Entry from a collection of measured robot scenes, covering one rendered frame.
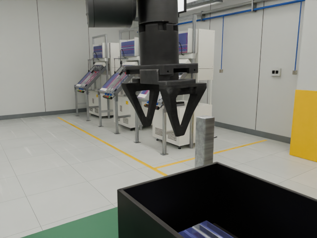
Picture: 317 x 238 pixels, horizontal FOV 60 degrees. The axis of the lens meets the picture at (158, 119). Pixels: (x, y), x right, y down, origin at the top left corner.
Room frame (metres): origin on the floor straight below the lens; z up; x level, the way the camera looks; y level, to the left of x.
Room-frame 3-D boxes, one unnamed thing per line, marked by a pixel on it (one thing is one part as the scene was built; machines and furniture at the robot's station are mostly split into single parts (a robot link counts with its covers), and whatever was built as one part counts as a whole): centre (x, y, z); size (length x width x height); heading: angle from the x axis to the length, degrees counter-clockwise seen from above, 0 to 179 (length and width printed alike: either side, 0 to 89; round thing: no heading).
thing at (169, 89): (0.39, -0.02, 1.16); 0.07 x 0.07 x 0.09; 34
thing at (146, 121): (0.44, 0.01, 1.16); 0.07 x 0.07 x 0.09; 34
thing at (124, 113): (5.50, 0.47, 0.95); 1.37 x 0.82 x 1.90; 125
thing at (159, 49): (0.41, 0.00, 1.23); 0.10 x 0.07 x 0.07; 34
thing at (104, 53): (6.69, 1.30, 0.95); 1.37 x 0.82 x 1.90; 125
